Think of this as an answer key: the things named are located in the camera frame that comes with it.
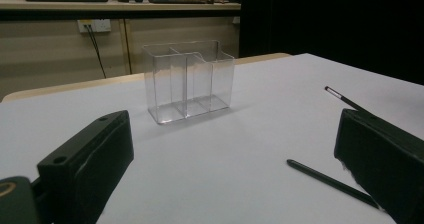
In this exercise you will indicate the clear plastic pen holder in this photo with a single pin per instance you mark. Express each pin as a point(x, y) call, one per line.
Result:
point(186, 84)

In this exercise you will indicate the black pen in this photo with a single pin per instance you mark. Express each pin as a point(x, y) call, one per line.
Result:
point(330, 181)
point(343, 99)

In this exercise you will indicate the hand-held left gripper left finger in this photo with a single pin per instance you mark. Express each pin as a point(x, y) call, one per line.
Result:
point(83, 164)

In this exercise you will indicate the beige office desk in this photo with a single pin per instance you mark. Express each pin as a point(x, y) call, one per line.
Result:
point(116, 6)

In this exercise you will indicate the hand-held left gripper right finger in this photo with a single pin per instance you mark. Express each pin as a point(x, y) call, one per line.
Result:
point(383, 164)

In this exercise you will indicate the white table cover sheet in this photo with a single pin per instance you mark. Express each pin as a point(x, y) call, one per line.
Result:
point(216, 157)

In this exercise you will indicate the small white wall socket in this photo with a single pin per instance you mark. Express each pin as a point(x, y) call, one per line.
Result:
point(236, 20)

